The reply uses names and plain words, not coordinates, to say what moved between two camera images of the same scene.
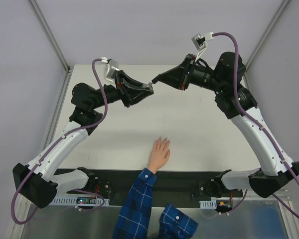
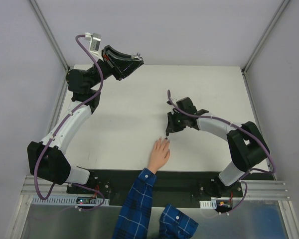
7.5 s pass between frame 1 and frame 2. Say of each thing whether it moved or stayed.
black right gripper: moved
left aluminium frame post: stayed
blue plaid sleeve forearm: stayed
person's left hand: stayed
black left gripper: moved
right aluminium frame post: stayed
